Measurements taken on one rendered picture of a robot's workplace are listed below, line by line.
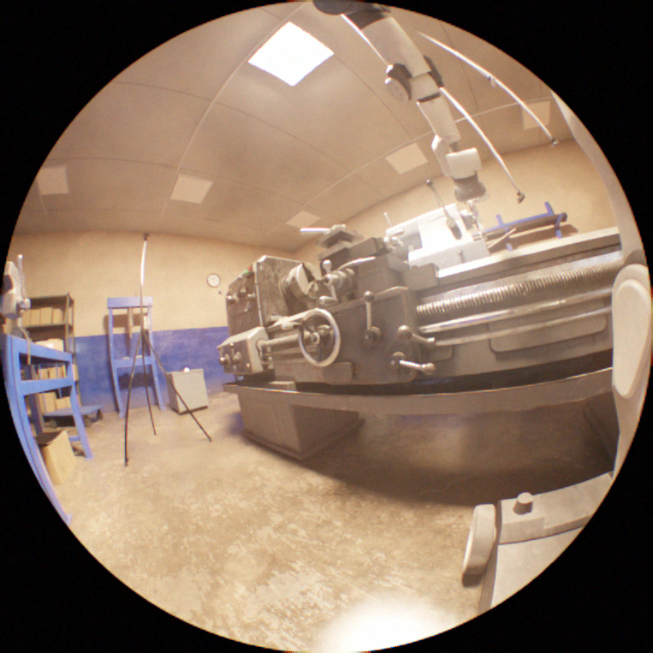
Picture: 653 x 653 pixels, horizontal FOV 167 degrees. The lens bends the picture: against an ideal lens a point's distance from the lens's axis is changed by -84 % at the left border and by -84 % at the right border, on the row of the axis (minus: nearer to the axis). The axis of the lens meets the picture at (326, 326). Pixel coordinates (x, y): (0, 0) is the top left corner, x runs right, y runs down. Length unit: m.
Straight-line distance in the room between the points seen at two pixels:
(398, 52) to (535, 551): 1.06
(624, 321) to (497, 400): 0.44
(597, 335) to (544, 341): 0.22
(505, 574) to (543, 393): 0.44
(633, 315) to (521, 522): 0.45
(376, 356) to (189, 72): 3.00
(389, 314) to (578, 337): 0.67
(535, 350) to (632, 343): 0.54
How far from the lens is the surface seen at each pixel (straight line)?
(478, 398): 0.67
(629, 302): 0.33
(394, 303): 0.69
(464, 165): 0.70
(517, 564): 0.60
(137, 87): 3.14
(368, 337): 0.69
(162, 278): 4.82
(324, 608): 0.73
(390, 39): 0.62
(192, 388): 3.22
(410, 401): 0.72
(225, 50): 2.83
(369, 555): 0.81
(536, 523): 0.63
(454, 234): 0.97
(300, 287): 1.40
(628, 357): 0.35
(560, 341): 0.85
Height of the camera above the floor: 0.67
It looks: 4 degrees up
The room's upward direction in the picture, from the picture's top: 9 degrees counter-clockwise
